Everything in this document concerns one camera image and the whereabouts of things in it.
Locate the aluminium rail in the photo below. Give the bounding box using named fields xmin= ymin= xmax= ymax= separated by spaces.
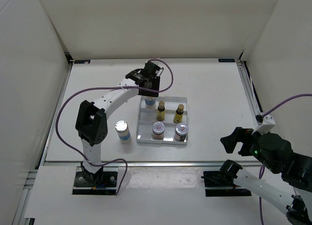
xmin=43 ymin=161 xmax=261 ymax=167
xmin=235 ymin=59 xmax=263 ymax=118

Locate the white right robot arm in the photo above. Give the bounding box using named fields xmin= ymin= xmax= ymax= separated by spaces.
xmin=218 ymin=127 xmax=312 ymax=225

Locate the yellow sauce bottle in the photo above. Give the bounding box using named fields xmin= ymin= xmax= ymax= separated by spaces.
xmin=174 ymin=104 xmax=184 ymax=123

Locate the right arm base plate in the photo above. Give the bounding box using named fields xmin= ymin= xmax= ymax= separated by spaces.
xmin=201 ymin=171 xmax=252 ymax=197

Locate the blue label right corner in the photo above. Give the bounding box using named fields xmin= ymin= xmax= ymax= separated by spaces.
xmin=218 ymin=58 xmax=235 ymax=63

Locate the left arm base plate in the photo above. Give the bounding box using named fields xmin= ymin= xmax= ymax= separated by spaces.
xmin=72 ymin=168 xmax=118 ymax=196

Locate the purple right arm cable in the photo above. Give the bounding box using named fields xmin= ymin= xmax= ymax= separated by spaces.
xmin=258 ymin=93 xmax=312 ymax=225

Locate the blue-label silver-lid shaker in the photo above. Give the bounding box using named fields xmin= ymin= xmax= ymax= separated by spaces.
xmin=115 ymin=120 xmax=131 ymax=143
xmin=144 ymin=96 xmax=156 ymax=109

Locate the aluminium right side rail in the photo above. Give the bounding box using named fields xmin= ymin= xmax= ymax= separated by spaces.
xmin=235 ymin=59 xmax=263 ymax=118

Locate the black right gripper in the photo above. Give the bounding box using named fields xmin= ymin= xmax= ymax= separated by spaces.
xmin=219 ymin=126 xmax=279 ymax=173

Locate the blue label corner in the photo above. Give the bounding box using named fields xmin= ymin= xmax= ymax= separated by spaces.
xmin=74 ymin=60 xmax=91 ymax=64
xmin=218 ymin=58 xmax=235 ymax=63

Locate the white compartment tray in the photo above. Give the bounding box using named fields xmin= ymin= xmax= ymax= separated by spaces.
xmin=136 ymin=97 xmax=188 ymax=145

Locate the red-label spice jar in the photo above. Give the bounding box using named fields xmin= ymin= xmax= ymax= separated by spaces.
xmin=152 ymin=122 xmax=165 ymax=140
xmin=174 ymin=123 xmax=188 ymax=142

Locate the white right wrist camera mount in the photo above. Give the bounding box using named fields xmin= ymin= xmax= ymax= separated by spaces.
xmin=252 ymin=114 xmax=276 ymax=135

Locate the dark brown sauce bottle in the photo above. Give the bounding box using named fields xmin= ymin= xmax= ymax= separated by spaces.
xmin=156 ymin=101 xmax=165 ymax=121

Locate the blue label left corner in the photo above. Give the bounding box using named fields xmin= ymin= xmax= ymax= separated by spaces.
xmin=74 ymin=60 xmax=91 ymax=64

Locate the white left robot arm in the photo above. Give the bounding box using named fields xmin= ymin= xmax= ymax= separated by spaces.
xmin=76 ymin=61 xmax=161 ymax=186

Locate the aluminium front rail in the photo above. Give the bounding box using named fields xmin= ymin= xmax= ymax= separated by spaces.
xmin=43 ymin=161 xmax=261 ymax=167

